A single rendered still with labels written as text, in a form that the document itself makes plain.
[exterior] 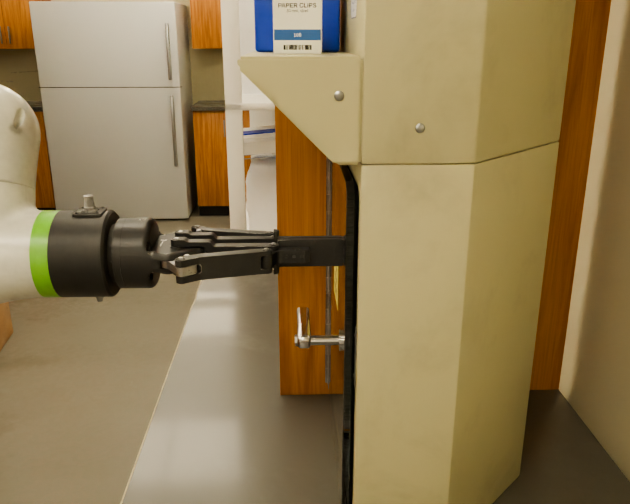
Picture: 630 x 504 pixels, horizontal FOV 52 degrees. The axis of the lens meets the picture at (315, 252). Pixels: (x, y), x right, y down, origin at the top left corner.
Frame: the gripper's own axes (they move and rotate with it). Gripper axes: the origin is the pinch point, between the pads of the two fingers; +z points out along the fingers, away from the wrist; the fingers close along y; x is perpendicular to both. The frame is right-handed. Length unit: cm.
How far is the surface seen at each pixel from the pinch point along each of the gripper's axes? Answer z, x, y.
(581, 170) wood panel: 44, -2, 32
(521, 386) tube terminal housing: 27.8, 21.4, 7.4
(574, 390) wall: 48, 38, 33
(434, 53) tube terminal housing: 11.2, -20.4, -4.6
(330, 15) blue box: 2.8, -24.2, 14.1
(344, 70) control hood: 3.0, -18.9, -4.6
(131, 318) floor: -94, 131, 276
